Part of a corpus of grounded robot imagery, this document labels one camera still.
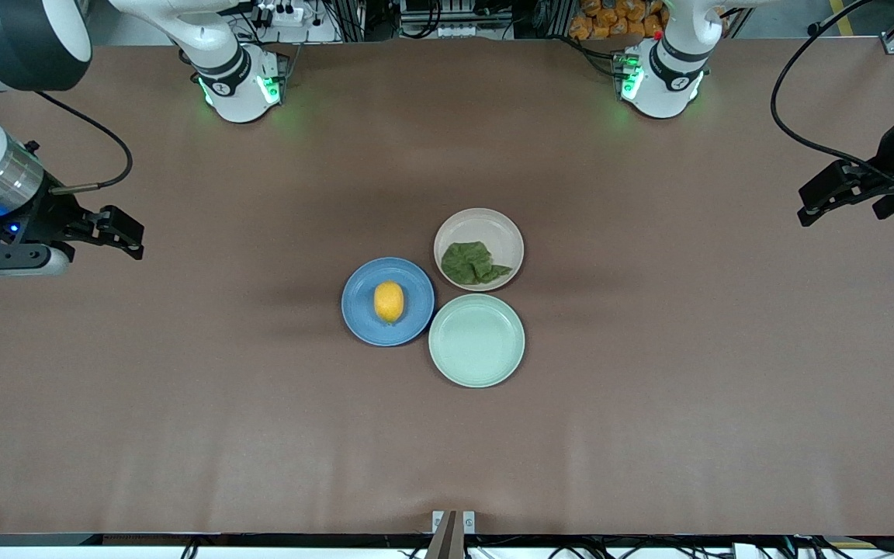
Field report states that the yellow lemon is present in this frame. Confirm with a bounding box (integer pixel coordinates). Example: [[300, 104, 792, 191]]
[[373, 280, 406, 325]]

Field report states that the green lettuce leaf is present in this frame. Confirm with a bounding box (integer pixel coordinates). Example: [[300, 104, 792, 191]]
[[441, 241, 513, 286]]

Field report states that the blue plate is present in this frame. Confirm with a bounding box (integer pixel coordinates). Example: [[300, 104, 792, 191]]
[[341, 257, 436, 347]]

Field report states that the white power strip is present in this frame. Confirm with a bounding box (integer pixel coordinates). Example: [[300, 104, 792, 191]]
[[255, 0, 310, 26]]

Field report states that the bag of orange fruit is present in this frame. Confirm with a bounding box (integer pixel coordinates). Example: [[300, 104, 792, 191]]
[[568, 0, 671, 42]]

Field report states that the beige plate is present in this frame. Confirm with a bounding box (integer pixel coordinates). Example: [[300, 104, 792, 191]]
[[433, 207, 525, 293]]

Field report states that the light green plate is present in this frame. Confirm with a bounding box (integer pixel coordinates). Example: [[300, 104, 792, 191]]
[[428, 293, 526, 388]]

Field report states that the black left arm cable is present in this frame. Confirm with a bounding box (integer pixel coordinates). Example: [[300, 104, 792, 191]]
[[770, 0, 894, 186]]

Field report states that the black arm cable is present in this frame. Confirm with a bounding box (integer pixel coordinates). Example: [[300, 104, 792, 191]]
[[34, 90, 134, 196], [770, 0, 894, 186]]

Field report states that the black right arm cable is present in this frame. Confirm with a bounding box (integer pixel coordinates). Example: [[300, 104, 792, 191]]
[[34, 90, 134, 196]]

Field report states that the metal table edge bracket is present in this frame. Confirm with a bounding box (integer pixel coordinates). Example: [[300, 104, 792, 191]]
[[425, 509, 477, 559]]

